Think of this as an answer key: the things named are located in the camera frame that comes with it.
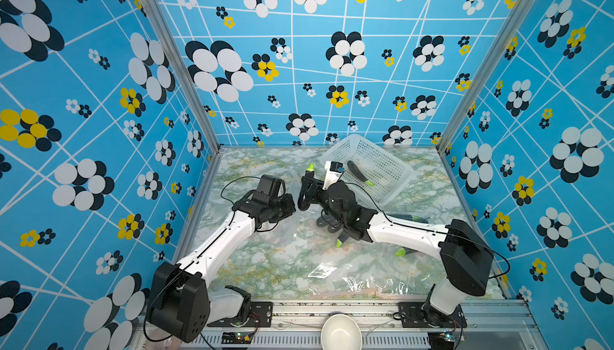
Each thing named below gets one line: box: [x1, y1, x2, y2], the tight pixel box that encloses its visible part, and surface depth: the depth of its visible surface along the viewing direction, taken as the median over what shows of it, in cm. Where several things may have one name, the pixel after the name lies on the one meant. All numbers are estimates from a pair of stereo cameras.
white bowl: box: [320, 313, 363, 350], surface depth 70 cm
